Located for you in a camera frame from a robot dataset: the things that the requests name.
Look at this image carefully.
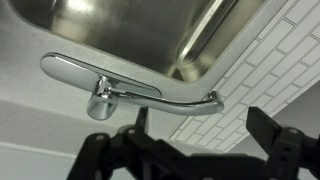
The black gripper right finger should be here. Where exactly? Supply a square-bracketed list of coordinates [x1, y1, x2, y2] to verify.
[246, 107, 320, 180]

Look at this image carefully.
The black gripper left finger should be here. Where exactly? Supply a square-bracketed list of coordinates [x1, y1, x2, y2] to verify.
[67, 107, 200, 180]

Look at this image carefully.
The chrome sink faucet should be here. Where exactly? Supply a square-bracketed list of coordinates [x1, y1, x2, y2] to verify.
[40, 53, 224, 120]

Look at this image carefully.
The stainless steel sink basin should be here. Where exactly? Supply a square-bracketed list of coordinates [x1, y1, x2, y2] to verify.
[9, 0, 265, 82]

